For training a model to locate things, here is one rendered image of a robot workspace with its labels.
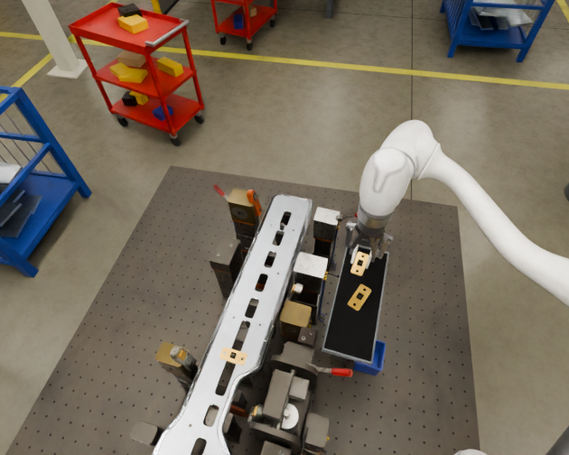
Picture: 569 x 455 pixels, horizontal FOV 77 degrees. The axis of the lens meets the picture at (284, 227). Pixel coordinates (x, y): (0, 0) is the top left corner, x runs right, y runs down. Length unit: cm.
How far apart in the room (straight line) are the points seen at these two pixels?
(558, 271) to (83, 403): 156
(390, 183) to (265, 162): 240
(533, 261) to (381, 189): 35
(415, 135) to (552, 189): 269
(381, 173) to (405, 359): 94
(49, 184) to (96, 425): 212
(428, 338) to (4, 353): 240
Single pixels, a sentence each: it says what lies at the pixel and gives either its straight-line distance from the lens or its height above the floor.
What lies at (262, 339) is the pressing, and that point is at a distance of 123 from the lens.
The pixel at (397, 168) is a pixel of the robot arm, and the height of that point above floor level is 161.
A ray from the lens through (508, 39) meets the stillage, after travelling 509.
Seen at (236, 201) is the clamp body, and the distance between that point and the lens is 147.
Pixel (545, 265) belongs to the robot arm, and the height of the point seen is 150.
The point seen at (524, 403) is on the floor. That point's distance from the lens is 253.
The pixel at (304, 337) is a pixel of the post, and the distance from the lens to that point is 112.
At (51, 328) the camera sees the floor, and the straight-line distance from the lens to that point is 276.
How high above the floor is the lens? 216
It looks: 53 degrees down
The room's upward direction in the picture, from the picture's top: 2 degrees counter-clockwise
